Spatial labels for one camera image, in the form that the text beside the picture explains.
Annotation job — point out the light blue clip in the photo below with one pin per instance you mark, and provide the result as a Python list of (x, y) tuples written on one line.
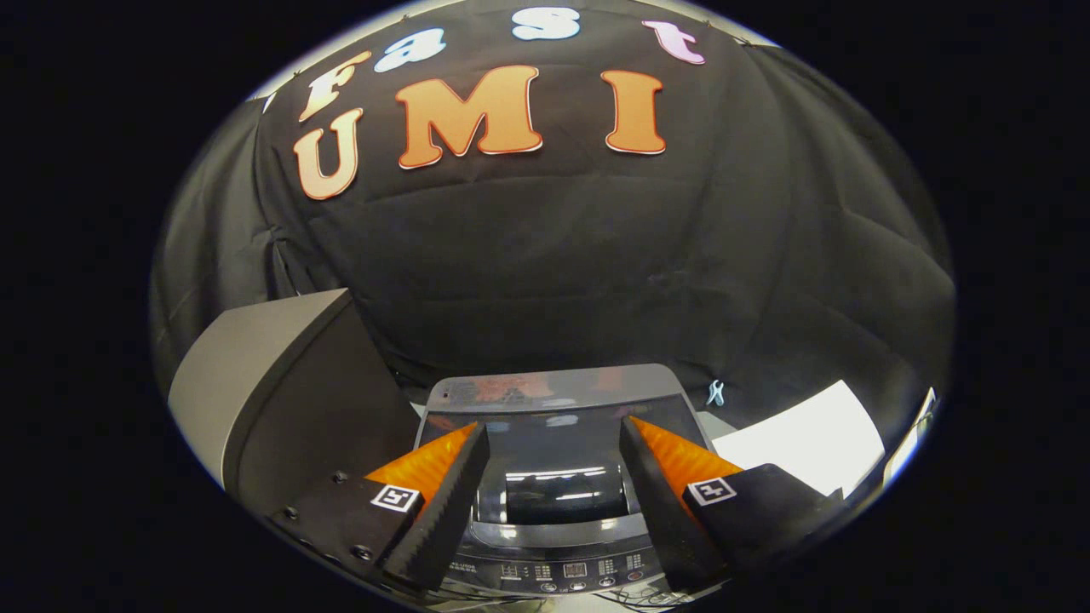
[(715, 393)]

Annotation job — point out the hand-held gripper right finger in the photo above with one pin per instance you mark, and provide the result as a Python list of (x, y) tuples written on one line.
[(660, 511)]

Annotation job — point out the grey washing machine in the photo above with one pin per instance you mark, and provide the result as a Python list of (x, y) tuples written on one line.
[(553, 383)]

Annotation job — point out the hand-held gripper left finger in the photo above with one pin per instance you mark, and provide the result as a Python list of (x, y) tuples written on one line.
[(447, 511)]

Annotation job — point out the white flat board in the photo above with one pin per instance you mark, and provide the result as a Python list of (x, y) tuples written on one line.
[(809, 434)]

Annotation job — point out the grey cabinet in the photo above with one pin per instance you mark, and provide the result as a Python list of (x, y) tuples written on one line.
[(255, 358)]

